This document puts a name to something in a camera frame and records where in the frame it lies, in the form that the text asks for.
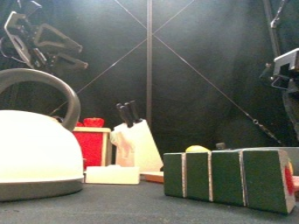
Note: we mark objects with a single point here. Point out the small dark knob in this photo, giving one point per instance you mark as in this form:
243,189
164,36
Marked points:
220,145

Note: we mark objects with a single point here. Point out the medium green watermelon slice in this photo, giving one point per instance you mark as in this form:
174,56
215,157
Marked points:
227,177

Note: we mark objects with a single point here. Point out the white toy knife block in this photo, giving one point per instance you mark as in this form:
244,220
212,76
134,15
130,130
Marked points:
138,148

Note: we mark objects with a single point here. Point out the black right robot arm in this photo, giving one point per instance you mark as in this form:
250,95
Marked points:
275,26

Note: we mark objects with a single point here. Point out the red toy pepper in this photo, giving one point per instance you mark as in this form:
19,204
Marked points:
92,122

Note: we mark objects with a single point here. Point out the white rectangular block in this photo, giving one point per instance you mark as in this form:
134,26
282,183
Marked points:
112,175

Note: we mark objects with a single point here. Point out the yellow toy corn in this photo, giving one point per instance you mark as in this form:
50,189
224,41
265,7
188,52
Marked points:
196,149

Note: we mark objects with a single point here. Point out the thin green watermelon slice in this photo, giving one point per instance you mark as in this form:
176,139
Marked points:
172,174
198,176

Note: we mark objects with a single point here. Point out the red wooden toy box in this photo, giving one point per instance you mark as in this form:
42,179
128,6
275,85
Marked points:
92,147

